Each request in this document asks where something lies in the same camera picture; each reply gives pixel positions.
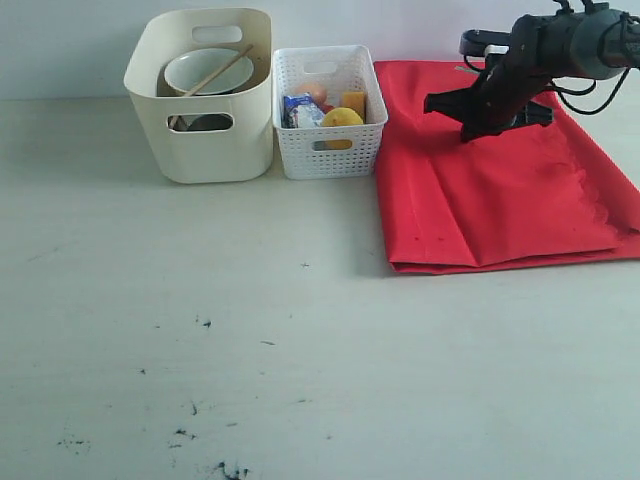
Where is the yellow cheese wedge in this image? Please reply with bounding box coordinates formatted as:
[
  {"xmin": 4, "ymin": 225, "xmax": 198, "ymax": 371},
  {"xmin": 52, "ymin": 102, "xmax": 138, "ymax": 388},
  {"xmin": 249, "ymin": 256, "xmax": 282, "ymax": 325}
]
[{"xmin": 341, "ymin": 91, "xmax": 367, "ymax": 122}]

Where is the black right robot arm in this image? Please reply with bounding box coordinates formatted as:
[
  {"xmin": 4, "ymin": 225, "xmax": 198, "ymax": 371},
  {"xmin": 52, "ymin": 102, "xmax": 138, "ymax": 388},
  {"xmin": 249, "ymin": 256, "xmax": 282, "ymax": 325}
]
[{"xmin": 424, "ymin": 1, "xmax": 639, "ymax": 142}]

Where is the pale green bowl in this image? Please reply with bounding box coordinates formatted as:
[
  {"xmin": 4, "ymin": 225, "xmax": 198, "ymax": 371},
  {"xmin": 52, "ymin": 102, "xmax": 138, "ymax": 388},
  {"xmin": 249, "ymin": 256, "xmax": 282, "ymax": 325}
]
[{"xmin": 163, "ymin": 47, "xmax": 255, "ymax": 96}]

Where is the stainless steel cup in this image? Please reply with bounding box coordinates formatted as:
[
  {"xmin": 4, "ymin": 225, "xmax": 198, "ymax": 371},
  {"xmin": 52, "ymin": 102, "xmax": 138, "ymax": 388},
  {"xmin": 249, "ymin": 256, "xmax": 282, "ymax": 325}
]
[{"xmin": 171, "ymin": 113, "xmax": 234, "ymax": 132}]

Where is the white perforated plastic basket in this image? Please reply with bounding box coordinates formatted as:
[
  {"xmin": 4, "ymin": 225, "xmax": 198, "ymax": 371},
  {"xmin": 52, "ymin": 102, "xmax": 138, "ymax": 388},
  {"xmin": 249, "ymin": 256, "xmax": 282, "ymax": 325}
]
[{"xmin": 272, "ymin": 45, "xmax": 388, "ymax": 180}]

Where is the red scalloped cloth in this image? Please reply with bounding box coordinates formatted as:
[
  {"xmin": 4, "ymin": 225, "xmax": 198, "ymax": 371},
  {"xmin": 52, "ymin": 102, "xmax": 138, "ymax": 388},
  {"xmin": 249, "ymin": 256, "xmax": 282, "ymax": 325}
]
[{"xmin": 374, "ymin": 61, "xmax": 639, "ymax": 274}]

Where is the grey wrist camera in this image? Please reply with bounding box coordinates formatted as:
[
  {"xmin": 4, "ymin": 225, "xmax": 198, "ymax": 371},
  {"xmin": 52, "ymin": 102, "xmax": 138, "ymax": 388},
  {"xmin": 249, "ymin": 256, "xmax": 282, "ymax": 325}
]
[{"xmin": 458, "ymin": 29, "xmax": 510, "ymax": 58}]

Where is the blue white milk carton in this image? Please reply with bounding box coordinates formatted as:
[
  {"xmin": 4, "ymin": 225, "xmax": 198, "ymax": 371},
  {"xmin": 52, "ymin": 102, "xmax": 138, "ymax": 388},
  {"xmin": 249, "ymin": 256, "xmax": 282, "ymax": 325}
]
[{"xmin": 282, "ymin": 92, "xmax": 325, "ymax": 129}]

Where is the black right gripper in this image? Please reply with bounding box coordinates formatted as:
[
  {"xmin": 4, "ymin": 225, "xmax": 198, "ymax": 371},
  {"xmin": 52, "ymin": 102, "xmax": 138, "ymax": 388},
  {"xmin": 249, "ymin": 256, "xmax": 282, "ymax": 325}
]
[{"xmin": 424, "ymin": 67, "xmax": 554, "ymax": 143}]

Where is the brown egg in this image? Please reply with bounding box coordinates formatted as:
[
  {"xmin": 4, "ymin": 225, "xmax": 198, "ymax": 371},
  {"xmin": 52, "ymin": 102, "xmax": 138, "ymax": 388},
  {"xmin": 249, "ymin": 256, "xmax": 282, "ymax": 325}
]
[{"xmin": 294, "ymin": 82, "xmax": 328, "ymax": 104}]

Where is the yellow lemon with sticker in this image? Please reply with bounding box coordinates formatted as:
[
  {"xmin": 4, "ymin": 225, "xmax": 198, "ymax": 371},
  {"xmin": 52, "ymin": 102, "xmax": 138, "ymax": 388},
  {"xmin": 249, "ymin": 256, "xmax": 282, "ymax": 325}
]
[{"xmin": 321, "ymin": 107, "xmax": 364, "ymax": 150}]

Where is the cream plastic bin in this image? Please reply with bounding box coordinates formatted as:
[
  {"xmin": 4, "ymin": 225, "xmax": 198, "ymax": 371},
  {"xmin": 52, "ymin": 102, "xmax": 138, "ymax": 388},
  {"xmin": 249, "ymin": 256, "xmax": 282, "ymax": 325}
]
[{"xmin": 123, "ymin": 8, "xmax": 273, "ymax": 184}]

